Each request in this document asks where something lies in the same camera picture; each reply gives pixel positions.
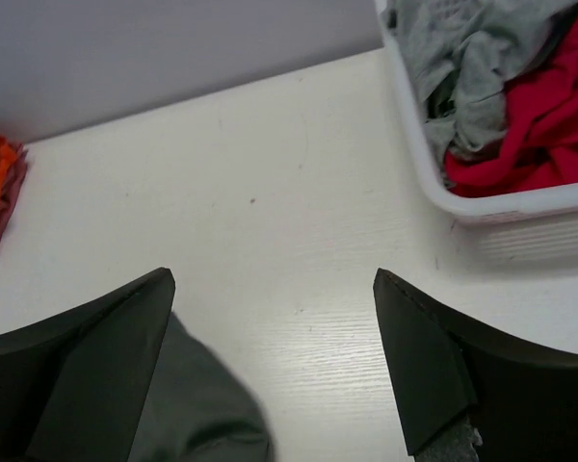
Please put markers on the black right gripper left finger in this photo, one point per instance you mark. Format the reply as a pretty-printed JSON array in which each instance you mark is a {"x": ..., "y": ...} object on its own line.
[{"x": 73, "y": 386}]

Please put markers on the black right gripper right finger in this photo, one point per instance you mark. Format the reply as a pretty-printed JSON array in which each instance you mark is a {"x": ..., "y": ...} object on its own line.
[{"x": 466, "y": 391}]

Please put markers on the dark grey t-shirt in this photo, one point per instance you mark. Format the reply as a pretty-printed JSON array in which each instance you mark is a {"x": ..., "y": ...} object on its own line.
[{"x": 197, "y": 410}]

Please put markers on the white plastic laundry basket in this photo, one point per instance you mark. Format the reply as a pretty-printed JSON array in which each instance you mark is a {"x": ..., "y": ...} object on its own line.
[{"x": 535, "y": 227}]

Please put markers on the dusty pink folded t-shirt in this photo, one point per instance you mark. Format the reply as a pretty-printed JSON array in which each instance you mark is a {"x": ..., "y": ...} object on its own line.
[{"x": 7, "y": 207}]

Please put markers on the red t-shirt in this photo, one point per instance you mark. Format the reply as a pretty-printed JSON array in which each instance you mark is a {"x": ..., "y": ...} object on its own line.
[{"x": 540, "y": 149}]

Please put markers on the light grey t-shirt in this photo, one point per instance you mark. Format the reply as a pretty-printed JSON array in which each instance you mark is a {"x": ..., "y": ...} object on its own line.
[{"x": 459, "y": 56}]

